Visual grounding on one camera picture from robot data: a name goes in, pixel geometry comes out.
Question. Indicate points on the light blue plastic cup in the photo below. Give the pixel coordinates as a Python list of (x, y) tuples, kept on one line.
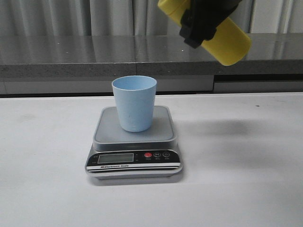
[(134, 98)]

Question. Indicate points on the silver electronic kitchen scale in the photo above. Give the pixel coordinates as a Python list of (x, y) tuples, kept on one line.
[(119, 154)]

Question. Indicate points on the grey curtain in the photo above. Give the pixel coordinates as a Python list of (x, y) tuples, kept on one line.
[(133, 17)]

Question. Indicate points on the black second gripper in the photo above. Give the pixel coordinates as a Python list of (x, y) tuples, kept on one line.
[(199, 23)]

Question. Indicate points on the yellow squeeze bottle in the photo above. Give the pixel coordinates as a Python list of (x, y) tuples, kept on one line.
[(229, 44)]

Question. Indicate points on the grey stone counter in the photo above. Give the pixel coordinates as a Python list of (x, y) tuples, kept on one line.
[(86, 65)]

